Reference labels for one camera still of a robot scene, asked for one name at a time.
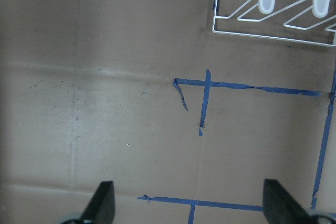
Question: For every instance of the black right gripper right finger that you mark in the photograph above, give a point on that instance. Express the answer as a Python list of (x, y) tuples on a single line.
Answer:
[(279, 206)]

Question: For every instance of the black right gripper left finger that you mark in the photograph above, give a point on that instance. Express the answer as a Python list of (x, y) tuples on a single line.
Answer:
[(101, 207)]

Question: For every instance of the white wire cup rack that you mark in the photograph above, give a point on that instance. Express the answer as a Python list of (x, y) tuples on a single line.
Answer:
[(303, 21)]

